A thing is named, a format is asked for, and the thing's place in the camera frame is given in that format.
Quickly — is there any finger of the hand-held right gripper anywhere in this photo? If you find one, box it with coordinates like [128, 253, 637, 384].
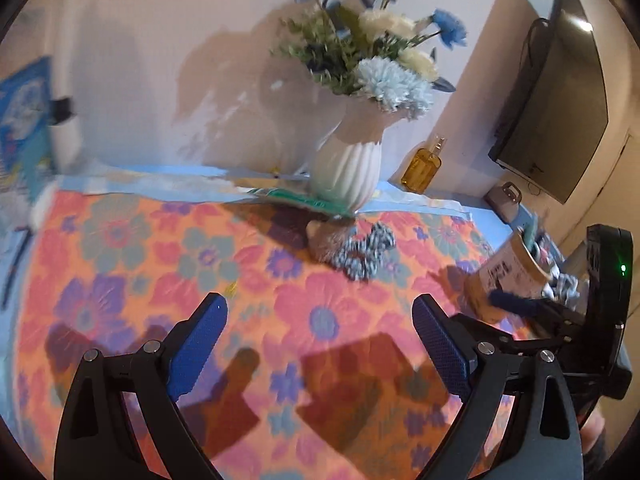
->
[489, 287, 556, 318]

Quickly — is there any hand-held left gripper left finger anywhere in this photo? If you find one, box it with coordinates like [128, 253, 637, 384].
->
[54, 292, 230, 480]

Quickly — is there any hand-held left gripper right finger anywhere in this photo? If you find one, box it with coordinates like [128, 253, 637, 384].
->
[411, 294, 585, 480]

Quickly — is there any brown paper cup container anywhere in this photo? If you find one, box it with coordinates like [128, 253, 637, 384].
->
[464, 227, 554, 324]

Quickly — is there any grey white patterned cloth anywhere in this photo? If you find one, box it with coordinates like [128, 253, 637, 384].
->
[542, 271, 582, 305]

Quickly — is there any person's right hand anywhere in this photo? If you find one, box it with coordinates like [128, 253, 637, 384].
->
[580, 411, 609, 480]

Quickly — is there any floral orange tablecloth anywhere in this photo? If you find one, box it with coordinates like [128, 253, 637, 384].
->
[0, 187, 566, 480]

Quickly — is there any beige small bag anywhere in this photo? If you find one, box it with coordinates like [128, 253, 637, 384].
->
[484, 181, 525, 224]

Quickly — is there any patterned fabric scrunchie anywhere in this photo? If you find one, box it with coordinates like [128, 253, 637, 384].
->
[340, 222, 397, 282]

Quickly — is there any light blue cloth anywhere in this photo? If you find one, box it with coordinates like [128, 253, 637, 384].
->
[50, 162, 571, 261]

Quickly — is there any yellow perfume bottle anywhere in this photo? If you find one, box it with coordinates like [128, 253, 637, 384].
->
[401, 135, 448, 194]

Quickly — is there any green flat packet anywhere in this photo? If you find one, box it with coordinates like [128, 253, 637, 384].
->
[249, 186, 357, 219]

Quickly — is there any black flat screen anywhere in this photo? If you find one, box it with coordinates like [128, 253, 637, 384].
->
[488, 0, 610, 205]

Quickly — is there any white ribbed vase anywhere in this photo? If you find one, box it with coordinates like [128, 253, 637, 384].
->
[310, 96, 402, 216]

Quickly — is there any white pole with black clip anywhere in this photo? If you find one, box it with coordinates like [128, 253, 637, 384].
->
[49, 57, 83, 171]

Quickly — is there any blue book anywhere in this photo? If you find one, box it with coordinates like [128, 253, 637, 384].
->
[0, 56, 54, 202]

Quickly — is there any artificial flower bouquet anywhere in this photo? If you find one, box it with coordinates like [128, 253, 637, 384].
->
[270, 0, 469, 122]

